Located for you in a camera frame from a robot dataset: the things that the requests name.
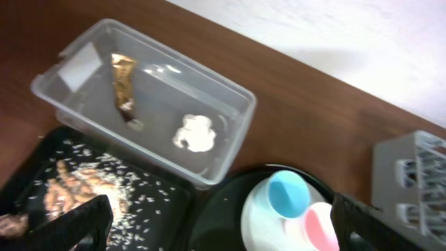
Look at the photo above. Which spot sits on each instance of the gold snack wrapper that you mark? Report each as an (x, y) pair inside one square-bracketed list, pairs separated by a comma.
[(122, 67)]

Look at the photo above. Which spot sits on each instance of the grey dishwasher rack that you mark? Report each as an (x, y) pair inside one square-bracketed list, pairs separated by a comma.
[(408, 186)]

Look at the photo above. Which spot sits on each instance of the white napkin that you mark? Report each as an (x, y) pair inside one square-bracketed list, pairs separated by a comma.
[(196, 134)]

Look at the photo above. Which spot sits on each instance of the blue cup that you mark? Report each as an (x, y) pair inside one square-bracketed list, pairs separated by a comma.
[(288, 194)]

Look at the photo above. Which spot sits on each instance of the clear plastic bin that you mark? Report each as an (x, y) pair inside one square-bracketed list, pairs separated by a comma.
[(168, 88)]

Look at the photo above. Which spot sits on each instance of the pink cup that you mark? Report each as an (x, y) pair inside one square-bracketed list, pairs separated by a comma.
[(319, 230)]

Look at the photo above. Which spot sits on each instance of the round black serving tray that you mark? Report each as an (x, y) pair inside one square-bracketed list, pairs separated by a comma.
[(216, 224)]

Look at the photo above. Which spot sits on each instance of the rice and peanut shell scraps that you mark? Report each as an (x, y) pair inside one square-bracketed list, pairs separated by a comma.
[(80, 191)]

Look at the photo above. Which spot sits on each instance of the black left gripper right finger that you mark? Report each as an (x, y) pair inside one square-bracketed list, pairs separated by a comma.
[(357, 228)]

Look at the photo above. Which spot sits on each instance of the black rectangular tray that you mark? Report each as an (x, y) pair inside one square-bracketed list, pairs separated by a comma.
[(180, 208)]

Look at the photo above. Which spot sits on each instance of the pale grey plate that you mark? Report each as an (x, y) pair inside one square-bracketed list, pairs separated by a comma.
[(264, 229)]

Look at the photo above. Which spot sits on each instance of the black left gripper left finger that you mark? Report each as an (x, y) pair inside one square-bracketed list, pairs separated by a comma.
[(86, 227)]

